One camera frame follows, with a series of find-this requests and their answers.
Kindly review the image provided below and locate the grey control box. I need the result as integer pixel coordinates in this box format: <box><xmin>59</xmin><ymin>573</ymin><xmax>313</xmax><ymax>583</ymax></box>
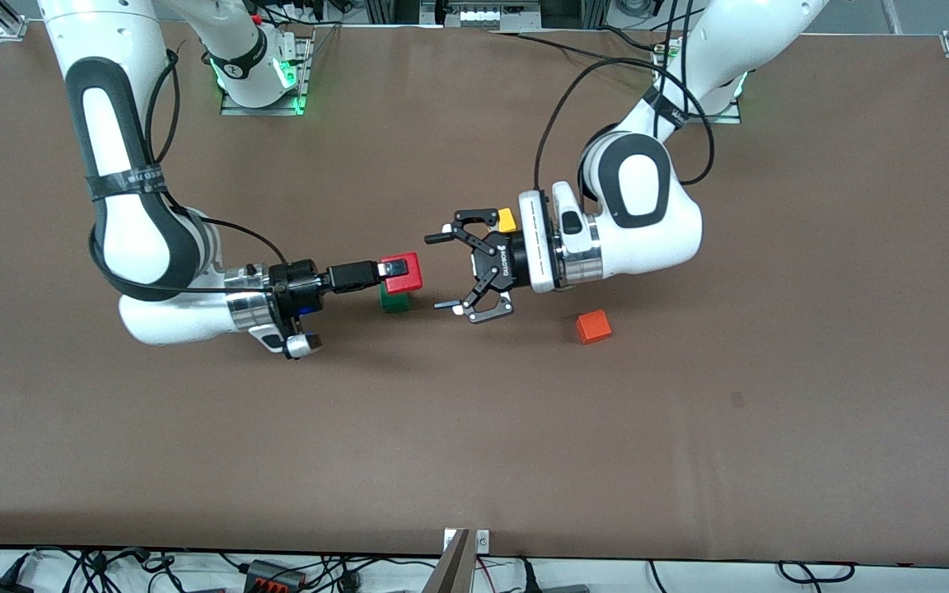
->
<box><xmin>421</xmin><ymin>0</ymin><xmax>543</xmax><ymax>34</ymax></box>

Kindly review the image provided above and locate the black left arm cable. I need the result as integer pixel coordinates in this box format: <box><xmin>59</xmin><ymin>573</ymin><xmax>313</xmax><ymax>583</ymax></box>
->
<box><xmin>534</xmin><ymin>0</ymin><xmax>717</xmax><ymax>192</ymax></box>

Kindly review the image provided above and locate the orange wooden block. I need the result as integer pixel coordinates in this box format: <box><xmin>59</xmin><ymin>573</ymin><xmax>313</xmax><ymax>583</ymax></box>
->
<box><xmin>576</xmin><ymin>310</ymin><xmax>613</xmax><ymax>345</ymax></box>

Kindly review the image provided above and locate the red wooden block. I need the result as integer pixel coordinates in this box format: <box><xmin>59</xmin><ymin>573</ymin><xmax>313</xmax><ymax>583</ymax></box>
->
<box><xmin>381</xmin><ymin>252</ymin><xmax>424</xmax><ymax>296</ymax></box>

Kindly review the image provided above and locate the black orange connector box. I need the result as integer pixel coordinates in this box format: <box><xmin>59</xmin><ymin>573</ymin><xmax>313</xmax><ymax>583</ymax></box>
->
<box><xmin>244</xmin><ymin>560</ymin><xmax>307</xmax><ymax>593</ymax></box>

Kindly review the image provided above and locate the grey camera pole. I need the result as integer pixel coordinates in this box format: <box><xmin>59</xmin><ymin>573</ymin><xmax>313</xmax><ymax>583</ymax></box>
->
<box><xmin>421</xmin><ymin>529</ymin><xmax>475</xmax><ymax>593</ymax></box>

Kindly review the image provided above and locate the black cable strap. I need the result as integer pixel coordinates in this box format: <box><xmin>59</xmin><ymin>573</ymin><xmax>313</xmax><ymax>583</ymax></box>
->
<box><xmin>85</xmin><ymin>166</ymin><xmax>171</xmax><ymax>203</ymax></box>
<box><xmin>642</xmin><ymin>85</ymin><xmax>687</xmax><ymax>130</ymax></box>

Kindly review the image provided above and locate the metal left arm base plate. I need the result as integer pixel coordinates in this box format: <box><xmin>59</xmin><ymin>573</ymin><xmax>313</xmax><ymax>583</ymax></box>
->
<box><xmin>654</xmin><ymin>37</ymin><xmax>743</xmax><ymax>125</ymax></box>

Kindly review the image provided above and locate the black looped cable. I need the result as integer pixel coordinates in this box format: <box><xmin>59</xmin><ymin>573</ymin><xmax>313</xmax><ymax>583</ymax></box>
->
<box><xmin>778</xmin><ymin>560</ymin><xmax>856</xmax><ymax>585</ymax></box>

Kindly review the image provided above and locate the thin black table cable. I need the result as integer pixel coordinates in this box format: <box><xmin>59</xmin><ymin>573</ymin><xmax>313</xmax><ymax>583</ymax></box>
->
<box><xmin>493</xmin><ymin>30</ymin><xmax>661</xmax><ymax>70</ymax></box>

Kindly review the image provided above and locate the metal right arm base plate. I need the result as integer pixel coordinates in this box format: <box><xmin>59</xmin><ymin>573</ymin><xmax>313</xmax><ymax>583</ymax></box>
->
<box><xmin>221</xmin><ymin>33</ymin><xmax>315</xmax><ymax>116</ymax></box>

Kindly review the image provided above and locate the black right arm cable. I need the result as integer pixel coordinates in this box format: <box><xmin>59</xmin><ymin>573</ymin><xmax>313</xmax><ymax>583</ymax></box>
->
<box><xmin>89</xmin><ymin>48</ymin><xmax>290</xmax><ymax>296</ymax></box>

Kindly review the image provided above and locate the small metal table bracket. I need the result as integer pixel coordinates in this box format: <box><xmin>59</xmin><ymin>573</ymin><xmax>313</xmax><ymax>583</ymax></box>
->
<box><xmin>443</xmin><ymin>529</ymin><xmax>491</xmax><ymax>553</ymax></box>

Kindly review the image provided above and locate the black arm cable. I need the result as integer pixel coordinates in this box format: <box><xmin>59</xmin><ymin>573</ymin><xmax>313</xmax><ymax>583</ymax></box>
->
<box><xmin>534</xmin><ymin>0</ymin><xmax>717</xmax><ymax>192</ymax></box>
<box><xmin>89</xmin><ymin>48</ymin><xmax>290</xmax><ymax>296</ymax></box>

